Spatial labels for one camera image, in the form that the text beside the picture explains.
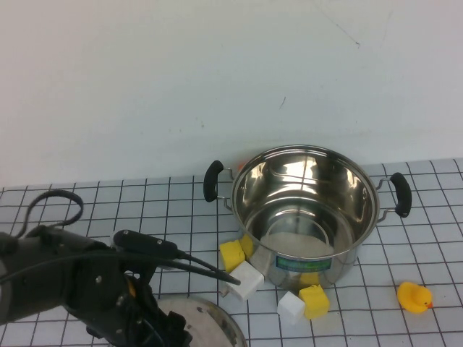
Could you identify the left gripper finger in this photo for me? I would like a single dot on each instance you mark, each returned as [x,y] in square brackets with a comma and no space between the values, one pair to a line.
[143,334]
[179,330]

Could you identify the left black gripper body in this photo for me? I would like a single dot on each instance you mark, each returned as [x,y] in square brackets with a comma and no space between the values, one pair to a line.
[105,292]

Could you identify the stainless steel pot lid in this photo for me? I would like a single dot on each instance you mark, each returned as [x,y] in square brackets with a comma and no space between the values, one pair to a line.
[213,325]

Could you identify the white charger plug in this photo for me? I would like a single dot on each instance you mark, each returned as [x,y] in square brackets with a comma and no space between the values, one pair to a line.
[247,285]

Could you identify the yellow sponge cube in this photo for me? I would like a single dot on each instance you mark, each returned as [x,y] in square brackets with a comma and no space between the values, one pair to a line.
[232,254]
[314,301]

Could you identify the white black grid tablecloth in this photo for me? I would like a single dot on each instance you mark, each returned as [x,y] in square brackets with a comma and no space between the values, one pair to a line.
[144,206]

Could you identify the small white cube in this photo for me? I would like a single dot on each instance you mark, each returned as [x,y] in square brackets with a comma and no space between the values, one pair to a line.
[290,307]

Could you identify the yellow rubber duck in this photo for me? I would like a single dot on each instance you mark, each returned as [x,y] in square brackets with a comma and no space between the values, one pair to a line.
[412,297]

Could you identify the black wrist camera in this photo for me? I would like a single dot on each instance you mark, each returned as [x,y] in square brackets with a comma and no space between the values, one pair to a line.
[144,244]

